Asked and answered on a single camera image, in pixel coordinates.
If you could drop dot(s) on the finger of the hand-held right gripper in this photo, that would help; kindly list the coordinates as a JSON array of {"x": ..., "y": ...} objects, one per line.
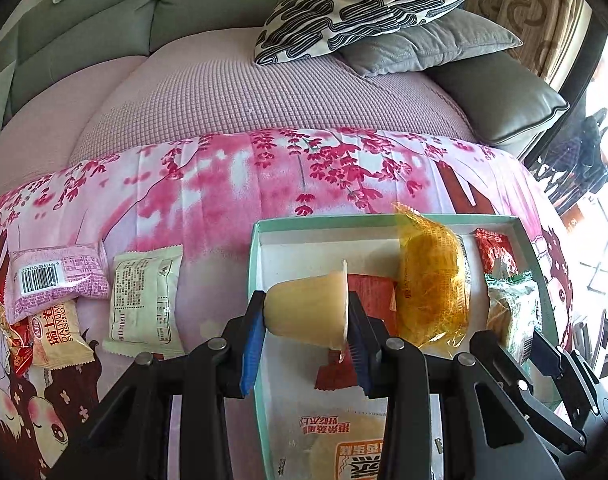
[
  {"x": 551, "y": 420},
  {"x": 548, "y": 355}
]

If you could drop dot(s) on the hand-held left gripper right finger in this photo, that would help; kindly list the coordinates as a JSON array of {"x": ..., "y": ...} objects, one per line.
[{"x": 356, "y": 347}]

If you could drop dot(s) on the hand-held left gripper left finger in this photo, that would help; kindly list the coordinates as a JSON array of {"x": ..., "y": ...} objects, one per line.
[{"x": 251, "y": 340}]

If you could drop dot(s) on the clear green biscuit packet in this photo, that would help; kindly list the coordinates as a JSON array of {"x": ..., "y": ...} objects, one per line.
[{"x": 513, "y": 310}]

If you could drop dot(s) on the pale yellow jelly cup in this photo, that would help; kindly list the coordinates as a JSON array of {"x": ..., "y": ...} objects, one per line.
[{"x": 309, "y": 310}]

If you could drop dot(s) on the orange cake packet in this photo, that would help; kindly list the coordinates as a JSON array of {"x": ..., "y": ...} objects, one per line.
[{"x": 428, "y": 280}]

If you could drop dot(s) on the white box with teal rim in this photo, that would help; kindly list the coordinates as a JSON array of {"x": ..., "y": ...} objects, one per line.
[{"x": 294, "y": 250}]

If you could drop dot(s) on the clear steamed cake packet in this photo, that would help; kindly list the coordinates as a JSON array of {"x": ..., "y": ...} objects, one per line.
[{"x": 334, "y": 455}]

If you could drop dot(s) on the small red snack packet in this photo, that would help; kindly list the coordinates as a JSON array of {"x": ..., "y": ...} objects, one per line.
[
  {"x": 498, "y": 252},
  {"x": 376, "y": 295}
]

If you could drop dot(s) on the cream snack packet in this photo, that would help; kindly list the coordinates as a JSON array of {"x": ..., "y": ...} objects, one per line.
[{"x": 144, "y": 300}]

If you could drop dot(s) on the pink cartoon printed blanket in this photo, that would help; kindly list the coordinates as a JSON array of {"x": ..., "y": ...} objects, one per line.
[{"x": 209, "y": 200}]

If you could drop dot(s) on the beige roll cake packet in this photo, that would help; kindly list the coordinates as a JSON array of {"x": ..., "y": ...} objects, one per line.
[{"x": 56, "y": 335}]

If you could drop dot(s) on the pink snack packet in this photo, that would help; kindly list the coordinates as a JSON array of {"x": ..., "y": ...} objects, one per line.
[{"x": 59, "y": 275}]

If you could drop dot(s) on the large red snack packet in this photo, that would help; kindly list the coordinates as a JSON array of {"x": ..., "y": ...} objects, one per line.
[{"x": 9, "y": 340}]

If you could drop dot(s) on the pink waffle sofa cover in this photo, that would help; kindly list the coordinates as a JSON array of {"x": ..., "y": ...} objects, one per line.
[{"x": 234, "y": 95}]

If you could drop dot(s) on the grey leather cushion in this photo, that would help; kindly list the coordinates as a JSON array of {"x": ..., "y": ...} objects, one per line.
[{"x": 503, "y": 105}]

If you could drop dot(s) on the grey fabric cushion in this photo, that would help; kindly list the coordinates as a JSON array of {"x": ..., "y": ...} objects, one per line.
[{"x": 423, "y": 45}]

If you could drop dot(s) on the beige patterned curtain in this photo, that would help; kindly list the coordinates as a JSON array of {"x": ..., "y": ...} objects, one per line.
[{"x": 533, "y": 15}]

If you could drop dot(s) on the black white patterned cushion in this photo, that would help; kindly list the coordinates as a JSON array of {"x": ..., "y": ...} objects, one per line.
[{"x": 364, "y": 5}]

